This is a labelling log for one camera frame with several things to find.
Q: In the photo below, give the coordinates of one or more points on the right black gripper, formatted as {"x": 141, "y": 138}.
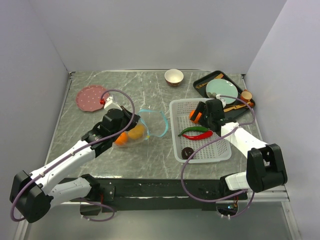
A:
{"x": 200, "y": 109}

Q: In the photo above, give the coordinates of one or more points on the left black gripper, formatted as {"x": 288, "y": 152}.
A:
{"x": 127, "y": 114}

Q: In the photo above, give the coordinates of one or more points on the yellow orange mango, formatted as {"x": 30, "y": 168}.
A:
{"x": 137, "y": 132}

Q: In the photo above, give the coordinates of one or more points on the clear zip top bag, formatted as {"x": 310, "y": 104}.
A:
{"x": 156, "y": 125}

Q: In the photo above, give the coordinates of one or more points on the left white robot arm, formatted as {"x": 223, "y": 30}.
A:
{"x": 34, "y": 194}

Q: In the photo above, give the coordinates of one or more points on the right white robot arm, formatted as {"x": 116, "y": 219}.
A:
{"x": 265, "y": 166}

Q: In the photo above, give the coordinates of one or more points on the green chili pepper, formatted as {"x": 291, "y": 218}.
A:
{"x": 200, "y": 129}

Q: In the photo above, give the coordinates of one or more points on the red chili pepper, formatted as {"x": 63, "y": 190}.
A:
{"x": 201, "y": 136}

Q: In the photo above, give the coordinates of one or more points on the light green plate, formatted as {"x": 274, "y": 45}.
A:
{"x": 221, "y": 86}

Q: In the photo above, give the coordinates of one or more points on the wooden spoon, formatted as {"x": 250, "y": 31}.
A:
{"x": 239, "y": 106}

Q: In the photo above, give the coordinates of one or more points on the pink dotted plate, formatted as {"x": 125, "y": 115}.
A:
{"x": 89, "y": 98}

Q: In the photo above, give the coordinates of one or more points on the black tray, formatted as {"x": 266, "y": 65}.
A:
{"x": 200, "y": 86}

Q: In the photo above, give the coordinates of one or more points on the white ceramic bowl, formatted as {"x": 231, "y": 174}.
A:
{"x": 173, "y": 77}

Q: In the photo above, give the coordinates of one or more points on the dark purple mangosteen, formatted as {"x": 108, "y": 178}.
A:
{"x": 186, "y": 152}

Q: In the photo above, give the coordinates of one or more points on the small brown cup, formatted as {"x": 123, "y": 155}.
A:
{"x": 246, "y": 96}

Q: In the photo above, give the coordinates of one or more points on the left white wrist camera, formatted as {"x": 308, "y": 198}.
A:
{"x": 109, "y": 103}

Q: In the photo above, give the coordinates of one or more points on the black base frame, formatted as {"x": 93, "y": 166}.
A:
{"x": 156, "y": 194}

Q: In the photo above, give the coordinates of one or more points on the aluminium rail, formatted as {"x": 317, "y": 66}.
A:
{"x": 273, "y": 195}

